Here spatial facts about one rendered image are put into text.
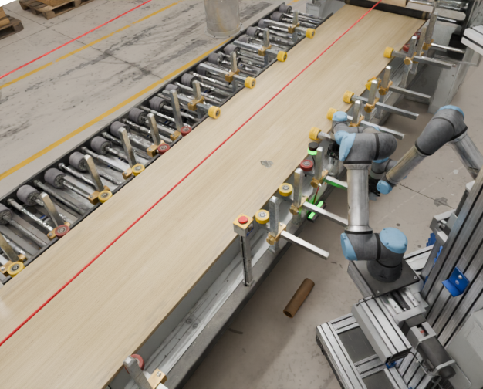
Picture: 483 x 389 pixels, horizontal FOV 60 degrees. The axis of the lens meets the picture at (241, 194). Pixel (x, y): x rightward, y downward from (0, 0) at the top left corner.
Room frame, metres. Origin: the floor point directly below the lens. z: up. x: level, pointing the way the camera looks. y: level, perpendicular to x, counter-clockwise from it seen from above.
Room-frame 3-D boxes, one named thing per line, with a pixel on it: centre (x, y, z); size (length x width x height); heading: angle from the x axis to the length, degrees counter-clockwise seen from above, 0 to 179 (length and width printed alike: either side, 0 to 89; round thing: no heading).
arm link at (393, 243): (1.03, -0.61, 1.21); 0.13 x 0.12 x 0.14; 85
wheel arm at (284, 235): (1.40, -0.26, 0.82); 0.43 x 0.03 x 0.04; 51
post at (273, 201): (1.43, -0.16, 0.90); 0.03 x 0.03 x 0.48; 51
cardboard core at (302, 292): (1.48, -0.34, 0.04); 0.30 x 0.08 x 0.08; 141
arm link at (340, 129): (1.67, -0.56, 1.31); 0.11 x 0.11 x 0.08; 85
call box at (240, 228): (1.22, 0.00, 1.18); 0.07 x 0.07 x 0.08; 51
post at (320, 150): (1.81, -0.48, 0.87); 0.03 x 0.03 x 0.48; 51
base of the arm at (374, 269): (1.03, -0.62, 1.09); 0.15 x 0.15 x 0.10
